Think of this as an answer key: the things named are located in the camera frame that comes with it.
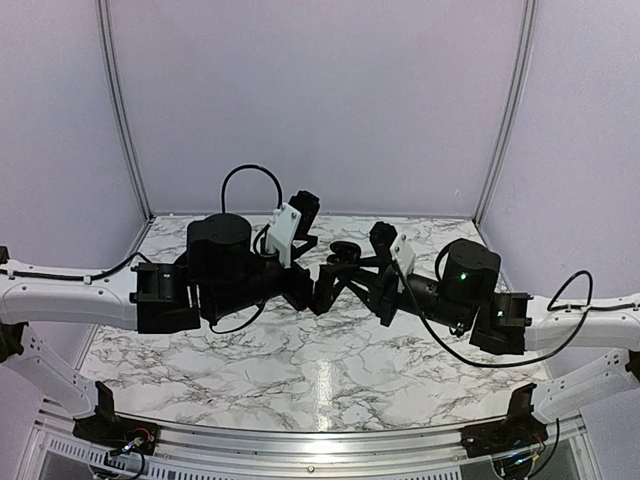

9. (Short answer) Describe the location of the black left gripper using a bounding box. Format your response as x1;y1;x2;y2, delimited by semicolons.
207;245;359;320

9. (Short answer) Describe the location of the black earbud charging case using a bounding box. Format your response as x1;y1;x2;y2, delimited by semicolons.
326;240;362;264

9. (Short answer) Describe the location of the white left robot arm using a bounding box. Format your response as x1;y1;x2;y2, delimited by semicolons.
1;208;327;445

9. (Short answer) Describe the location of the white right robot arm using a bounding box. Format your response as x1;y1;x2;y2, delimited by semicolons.
331;235;639;448

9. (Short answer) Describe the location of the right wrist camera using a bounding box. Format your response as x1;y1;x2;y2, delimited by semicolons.
369;221;416;278

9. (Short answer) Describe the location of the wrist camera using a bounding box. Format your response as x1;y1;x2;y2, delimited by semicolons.
369;221;416;278
262;190;320;269

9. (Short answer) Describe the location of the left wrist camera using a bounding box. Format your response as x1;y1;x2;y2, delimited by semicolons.
262;190;320;269

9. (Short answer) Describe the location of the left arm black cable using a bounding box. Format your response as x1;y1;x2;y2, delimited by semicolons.
0;163;286;335

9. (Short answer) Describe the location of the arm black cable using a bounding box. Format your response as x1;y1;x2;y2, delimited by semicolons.
399;269;596;370
0;163;286;335

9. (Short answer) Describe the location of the front aluminium rail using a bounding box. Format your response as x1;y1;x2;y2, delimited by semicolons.
19;394;601;480

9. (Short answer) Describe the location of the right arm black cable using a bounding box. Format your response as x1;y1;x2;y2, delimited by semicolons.
399;269;596;370

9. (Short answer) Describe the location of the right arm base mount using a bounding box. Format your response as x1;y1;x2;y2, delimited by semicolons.
460;383;548;458

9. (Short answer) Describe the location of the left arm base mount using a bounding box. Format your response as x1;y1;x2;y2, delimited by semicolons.
73;381;160;455

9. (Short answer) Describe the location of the right aluminium frame post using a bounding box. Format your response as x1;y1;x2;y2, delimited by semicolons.
473;0;539;229

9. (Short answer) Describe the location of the aluminium frame post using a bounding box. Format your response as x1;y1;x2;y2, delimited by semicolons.
473;0;539;229
95;0;154;222

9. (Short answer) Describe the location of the left aluminium frame post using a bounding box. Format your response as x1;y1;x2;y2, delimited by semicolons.
95;0;154;222

